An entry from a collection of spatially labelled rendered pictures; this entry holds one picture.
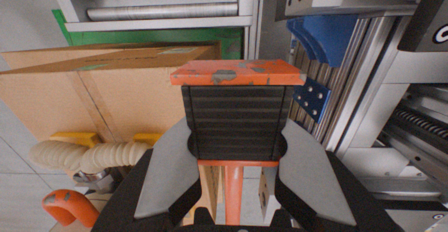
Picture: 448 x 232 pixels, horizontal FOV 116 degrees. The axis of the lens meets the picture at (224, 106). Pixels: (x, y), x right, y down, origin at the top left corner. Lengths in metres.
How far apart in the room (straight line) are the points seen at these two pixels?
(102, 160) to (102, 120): 0.11
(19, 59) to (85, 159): 0.90
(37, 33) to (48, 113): 1.49
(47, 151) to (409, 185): 0.76
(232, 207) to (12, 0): 1.96
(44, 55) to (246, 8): 0.93
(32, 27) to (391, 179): 2.20
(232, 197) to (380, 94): 0.31
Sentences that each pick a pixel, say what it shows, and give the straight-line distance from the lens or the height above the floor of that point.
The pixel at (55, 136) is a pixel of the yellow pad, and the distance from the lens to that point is 0.49.
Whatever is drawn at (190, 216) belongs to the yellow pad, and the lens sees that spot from 0.57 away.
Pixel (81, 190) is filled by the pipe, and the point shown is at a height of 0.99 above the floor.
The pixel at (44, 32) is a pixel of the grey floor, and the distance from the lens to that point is 1.88.
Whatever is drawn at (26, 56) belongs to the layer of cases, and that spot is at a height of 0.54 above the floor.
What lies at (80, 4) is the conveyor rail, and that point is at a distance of 0.85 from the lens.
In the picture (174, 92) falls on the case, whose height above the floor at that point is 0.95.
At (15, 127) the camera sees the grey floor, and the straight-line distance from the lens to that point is 2.85.
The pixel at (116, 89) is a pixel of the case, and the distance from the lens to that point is 0.34.
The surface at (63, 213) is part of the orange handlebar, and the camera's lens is 0.38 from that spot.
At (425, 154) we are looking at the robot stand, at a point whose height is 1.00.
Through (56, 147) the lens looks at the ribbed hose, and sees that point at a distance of 0.38.
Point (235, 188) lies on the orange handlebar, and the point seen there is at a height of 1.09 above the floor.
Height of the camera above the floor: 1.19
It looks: 62 degrees down
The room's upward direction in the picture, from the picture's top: 175 degrees counter-clockwise
